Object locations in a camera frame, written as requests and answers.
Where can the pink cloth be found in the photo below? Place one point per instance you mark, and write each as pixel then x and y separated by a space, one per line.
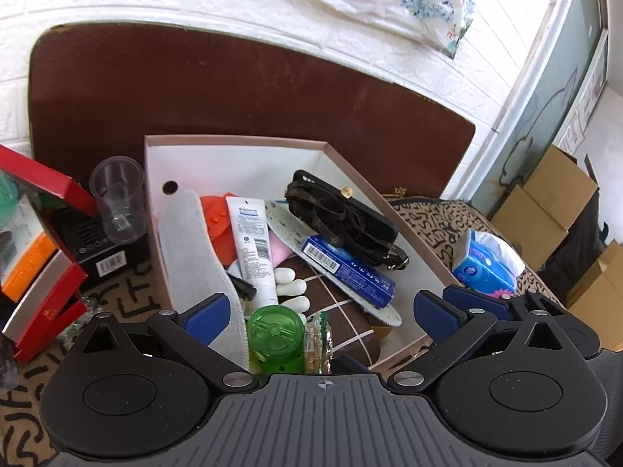
pixel 280 253

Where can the orange plastic disc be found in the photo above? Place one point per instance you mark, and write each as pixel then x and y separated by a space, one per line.
pixel 214 219

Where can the blue tissue pack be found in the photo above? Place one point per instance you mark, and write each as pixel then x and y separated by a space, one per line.
pixel 482 267

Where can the letter-print covered desktop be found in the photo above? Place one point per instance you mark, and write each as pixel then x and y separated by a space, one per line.
pixel 29 399

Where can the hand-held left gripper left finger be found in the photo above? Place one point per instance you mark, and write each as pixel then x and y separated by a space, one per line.
pixel 207 321

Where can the dark brown wooden board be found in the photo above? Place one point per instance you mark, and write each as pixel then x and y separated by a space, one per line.
pixel 243 82

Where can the frosted glass door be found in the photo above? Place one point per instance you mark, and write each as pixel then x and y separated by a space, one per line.
pixel 550 73

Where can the brown checked cloth pouch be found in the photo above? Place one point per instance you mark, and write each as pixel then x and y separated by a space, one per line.
pixel 345 331

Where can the grey insole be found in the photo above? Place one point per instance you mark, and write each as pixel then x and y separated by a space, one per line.
pixel 190 253

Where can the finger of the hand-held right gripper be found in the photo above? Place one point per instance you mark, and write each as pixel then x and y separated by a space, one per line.
pixel 477 299

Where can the large red box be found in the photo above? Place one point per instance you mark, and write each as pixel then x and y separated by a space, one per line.
pixel 48 180

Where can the blue toothpaste box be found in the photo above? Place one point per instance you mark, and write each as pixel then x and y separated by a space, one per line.
pixel 350 272

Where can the white tube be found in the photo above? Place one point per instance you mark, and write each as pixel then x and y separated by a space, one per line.
pixel 253 243

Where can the black bag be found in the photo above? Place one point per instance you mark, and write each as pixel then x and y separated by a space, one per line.
pixel 579 243

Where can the white cotton glove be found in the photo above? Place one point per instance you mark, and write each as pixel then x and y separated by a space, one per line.
pixel 292 279

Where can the red box with grey top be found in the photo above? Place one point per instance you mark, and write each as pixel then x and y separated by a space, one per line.
pixel 48 311

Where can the clear candy packet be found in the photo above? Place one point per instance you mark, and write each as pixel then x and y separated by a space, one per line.
pixel 319 345

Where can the black box with barcode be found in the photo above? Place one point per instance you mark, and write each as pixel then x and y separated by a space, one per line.
pixel 92 248

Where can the speckled insole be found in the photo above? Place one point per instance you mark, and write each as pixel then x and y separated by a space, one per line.
pixel 284 226

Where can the clear plastic cup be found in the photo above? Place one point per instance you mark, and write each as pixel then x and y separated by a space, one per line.
pixel 119 199

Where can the green round container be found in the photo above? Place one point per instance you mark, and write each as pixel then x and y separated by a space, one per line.
pixel 275 331

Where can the orange box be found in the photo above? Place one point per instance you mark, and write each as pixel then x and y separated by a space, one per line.
pixel 29 265

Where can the posted paper notices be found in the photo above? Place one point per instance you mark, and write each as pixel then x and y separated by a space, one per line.
pixel 589 92

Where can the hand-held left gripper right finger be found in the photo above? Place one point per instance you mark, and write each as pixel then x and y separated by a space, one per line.
pixel 435 318

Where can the light brown cardboard box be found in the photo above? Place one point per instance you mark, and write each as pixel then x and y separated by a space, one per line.
pixel 233 155

